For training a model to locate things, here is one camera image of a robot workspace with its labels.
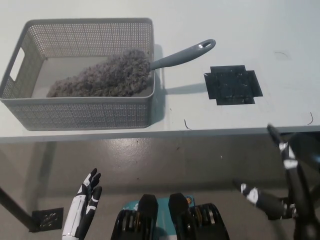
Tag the black and white right hand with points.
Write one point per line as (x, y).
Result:
(297, 190)

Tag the white and black left hand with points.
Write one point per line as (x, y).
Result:
(75, 212)

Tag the black tape patch on desk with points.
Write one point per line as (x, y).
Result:
(232, 85)

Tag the black tape patch on floor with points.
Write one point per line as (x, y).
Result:
(47, 218)

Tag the black table leg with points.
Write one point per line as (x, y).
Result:
(17, 207)

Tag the grey perforated plastic basket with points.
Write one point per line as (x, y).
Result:
(75, 117)

